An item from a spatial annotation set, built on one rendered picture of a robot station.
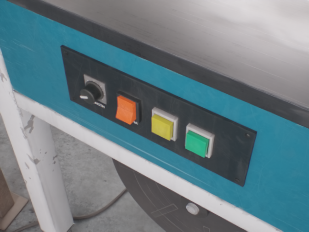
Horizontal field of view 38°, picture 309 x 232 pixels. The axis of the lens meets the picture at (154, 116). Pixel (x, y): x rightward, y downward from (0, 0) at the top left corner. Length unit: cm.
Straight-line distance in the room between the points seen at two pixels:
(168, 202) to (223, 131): 53
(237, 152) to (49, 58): 26
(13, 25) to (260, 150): 34
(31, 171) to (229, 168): 47
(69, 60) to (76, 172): 75
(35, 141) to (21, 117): 7
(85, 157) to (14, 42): 72
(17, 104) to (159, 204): 42
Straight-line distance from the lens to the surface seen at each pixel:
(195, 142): 48
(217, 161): 50
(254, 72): 43
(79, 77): 56
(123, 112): 52
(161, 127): 50
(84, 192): 123
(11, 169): 132
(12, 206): 124
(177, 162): 55
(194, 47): 45
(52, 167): 89
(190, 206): 87
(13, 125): 79
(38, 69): 62
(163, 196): 97
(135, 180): 100
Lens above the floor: 101
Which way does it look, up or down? 46 degrees down
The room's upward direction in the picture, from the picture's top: straight up
